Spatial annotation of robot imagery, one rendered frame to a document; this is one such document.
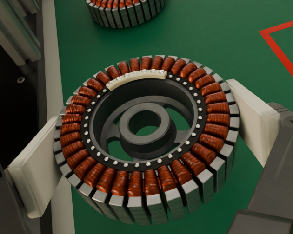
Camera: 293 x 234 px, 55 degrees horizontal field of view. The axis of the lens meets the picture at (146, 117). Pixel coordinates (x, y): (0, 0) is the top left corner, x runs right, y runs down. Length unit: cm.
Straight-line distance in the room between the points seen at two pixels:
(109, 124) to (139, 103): 3
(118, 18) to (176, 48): 9
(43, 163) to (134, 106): 7
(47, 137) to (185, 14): 27
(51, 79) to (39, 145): 22
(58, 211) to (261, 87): 23
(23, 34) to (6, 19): 2
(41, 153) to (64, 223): 12
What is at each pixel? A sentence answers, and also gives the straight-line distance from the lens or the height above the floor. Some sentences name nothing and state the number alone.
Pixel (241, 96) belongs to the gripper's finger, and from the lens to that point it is 16.
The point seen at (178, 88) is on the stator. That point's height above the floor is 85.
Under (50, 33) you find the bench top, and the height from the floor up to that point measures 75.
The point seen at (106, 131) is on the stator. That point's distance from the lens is 19.
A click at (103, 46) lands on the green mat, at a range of 38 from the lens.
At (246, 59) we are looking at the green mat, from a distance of 33.
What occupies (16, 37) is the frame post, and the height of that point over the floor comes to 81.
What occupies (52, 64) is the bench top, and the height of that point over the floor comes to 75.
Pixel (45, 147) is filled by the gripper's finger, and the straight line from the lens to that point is 17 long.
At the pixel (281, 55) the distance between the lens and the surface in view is 34.
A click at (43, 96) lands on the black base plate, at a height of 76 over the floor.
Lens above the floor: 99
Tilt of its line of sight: 55 degrees down
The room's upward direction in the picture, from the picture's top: 19 degrees counter-clockwise
